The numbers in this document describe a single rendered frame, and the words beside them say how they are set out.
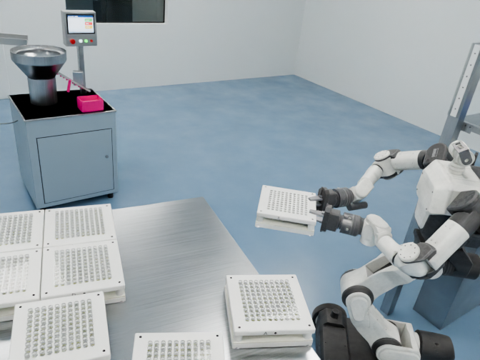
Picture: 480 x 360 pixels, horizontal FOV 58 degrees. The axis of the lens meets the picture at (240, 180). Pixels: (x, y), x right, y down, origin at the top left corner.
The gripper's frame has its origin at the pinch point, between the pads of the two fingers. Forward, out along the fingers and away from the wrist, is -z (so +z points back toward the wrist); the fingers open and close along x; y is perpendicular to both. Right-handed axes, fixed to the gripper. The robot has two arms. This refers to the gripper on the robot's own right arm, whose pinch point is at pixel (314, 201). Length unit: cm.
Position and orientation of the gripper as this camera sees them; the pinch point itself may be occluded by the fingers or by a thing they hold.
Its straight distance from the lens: 195.6
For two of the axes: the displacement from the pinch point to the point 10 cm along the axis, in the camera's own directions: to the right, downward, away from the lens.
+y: -4.0, -4.8, 7.8
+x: -1.2, 8.7, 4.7
